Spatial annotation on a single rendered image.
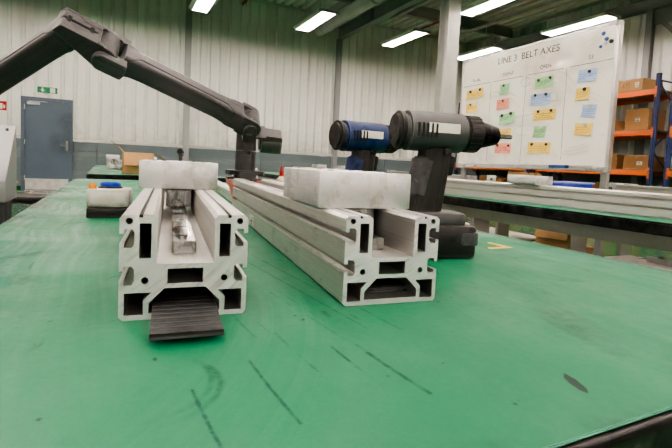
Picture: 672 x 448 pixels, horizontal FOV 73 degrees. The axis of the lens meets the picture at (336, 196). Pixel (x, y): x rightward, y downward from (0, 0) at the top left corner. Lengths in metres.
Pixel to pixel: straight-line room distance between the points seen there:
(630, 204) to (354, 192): 1.59
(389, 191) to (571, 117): 3.26
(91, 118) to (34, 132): 1.19
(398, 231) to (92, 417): 0.32
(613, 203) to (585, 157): 1.62
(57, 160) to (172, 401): 12.01
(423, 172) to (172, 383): 0.49
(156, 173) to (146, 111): 11.61
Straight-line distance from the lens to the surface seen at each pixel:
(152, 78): 1.18
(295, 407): 0.27
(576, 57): 3.81
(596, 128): 3.61
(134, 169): 3.42
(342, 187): 0.49
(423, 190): 0.69
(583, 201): 2.10
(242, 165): 1.30
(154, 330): 0.36
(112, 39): 1.18
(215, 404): 0.28
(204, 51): 12.69
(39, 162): 12.29
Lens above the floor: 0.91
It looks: 4 degrees down
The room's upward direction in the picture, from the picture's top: 3 degrees clockwise
